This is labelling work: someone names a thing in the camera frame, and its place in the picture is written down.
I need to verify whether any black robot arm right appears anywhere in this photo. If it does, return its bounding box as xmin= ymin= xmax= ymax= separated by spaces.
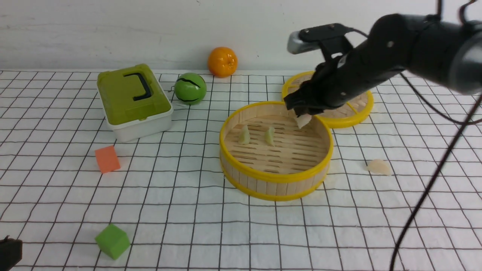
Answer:
xmin=284 ymin=14 xmax=481 ymax=115

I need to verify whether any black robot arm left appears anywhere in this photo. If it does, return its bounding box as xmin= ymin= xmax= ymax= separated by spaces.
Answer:
xmin=0 ymin=236 xmax=23 ymax=271

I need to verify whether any orange toy fruit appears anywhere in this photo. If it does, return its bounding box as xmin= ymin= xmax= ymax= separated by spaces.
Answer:
xmin=207 ymin=47 xmax=238 ymax=78

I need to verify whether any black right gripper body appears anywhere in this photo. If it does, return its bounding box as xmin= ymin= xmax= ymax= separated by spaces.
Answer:
xmin=300 ymin=47 xmax=404 ymax=110

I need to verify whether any pale green dumpling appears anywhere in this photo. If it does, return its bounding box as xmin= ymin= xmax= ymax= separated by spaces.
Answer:
xmin=238 ymin=125 xmax=251 ymax=145

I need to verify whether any bamboo steamer lid yellow rim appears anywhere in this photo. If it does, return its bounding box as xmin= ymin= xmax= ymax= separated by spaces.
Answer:
xmin=282 ymin=71 xmax=374 ymax=129

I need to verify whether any green foam cube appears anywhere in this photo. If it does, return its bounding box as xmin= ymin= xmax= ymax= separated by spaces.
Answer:
xmin=95 ymin=224 xmax=131 ymax=260

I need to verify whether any white black grid tablecloth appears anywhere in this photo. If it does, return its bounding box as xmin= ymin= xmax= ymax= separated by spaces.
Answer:
xmin=0 ymin=68 xmax=458 ymax=271

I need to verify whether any orange foam cube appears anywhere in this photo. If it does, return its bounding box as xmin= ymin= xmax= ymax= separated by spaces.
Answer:
xmin=95 ymin=145 xmax=121 ymax=174

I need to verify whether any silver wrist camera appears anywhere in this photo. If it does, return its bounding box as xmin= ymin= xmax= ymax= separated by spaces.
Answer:
xmin=287 ymin=23 xmax=354 ymax=62

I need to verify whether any pink white dumpling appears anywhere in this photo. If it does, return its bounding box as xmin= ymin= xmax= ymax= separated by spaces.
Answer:
xmin=294 ymin=114 xmax=312 ymax=129

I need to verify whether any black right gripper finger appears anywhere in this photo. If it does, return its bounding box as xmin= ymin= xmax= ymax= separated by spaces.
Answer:
xmin=283 ymin=90 xmax=325 ymax=117

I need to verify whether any light green dumpling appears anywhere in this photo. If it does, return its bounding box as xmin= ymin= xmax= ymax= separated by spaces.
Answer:
xmin=264 ymin=126 xmax=275 ymax=146

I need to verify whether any green toy watermelon ball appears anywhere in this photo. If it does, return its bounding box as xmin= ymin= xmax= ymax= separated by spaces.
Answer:
xmin=174 ymin=73 xmax=207 ymax=105

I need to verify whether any green white lunch box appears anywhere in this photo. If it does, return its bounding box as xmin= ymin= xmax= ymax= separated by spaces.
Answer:
xmin=97 ymin=64 xmax=174 ymax=142

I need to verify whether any bamboo steamer tray yellow rim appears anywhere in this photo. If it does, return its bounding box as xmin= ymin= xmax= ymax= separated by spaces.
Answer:
xmin=219 ymin=101 xmax=334 ymax=201

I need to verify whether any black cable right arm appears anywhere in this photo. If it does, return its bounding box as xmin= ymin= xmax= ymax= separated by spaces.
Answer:
xmin=389 ymin=0 xmax=482 ymax=271

